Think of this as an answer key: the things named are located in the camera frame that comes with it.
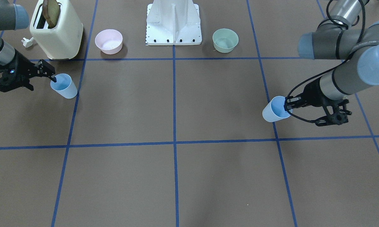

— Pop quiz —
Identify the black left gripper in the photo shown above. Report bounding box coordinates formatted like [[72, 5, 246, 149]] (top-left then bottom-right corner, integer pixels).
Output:
[[284, 83, 328, 112]]

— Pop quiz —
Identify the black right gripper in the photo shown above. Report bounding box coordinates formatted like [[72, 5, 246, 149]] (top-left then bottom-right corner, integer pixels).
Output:
[[6, 56, 57, 83]]

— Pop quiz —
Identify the light blue cup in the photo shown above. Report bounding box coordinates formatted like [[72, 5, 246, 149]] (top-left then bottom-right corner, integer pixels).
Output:
[[50, 73, 77, 99], [262, 96, 290, 123]]

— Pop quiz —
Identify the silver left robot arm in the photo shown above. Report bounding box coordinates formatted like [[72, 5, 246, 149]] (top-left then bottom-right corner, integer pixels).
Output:
[[285, 0, 379, 113]]

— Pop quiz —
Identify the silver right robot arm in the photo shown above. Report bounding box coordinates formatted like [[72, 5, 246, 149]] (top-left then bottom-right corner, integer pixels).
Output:
[[0, 0, 57, 87]]

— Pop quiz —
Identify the cream toaster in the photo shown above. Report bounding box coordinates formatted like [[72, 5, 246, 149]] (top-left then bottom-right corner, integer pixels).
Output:
[[29, 0, 84, 60]]

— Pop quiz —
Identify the white toaster plug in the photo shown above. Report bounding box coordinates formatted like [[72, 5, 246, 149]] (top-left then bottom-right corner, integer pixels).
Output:
[[21, 37, 35, 48]]

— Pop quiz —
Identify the bread slice in toaster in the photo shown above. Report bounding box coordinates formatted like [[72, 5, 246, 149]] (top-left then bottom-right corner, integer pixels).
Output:
[[42, 0, 60, 29]]

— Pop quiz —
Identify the pink bowl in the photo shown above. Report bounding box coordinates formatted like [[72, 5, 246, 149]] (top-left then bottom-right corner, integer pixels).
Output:
[[94, 29, 123, 55]]

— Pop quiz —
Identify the green bowl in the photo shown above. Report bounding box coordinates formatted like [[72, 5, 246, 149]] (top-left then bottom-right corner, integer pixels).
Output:
[[212, 28, 239, 53]]

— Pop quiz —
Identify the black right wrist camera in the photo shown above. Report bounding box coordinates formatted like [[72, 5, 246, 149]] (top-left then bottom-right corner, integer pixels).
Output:
[[0, 65, 34, 92]]

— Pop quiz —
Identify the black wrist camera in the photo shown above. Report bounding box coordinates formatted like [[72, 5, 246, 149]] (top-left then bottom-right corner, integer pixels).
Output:
[[0, 65, 34, 92], [313, 99, 352, 126]]

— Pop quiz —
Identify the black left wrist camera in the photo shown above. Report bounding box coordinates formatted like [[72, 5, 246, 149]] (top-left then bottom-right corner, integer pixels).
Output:
[[313, 99, 352, 126]]

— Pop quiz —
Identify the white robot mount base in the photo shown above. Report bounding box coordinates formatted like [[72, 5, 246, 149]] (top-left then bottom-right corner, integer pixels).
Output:
[[145, 0, 202, 46]]

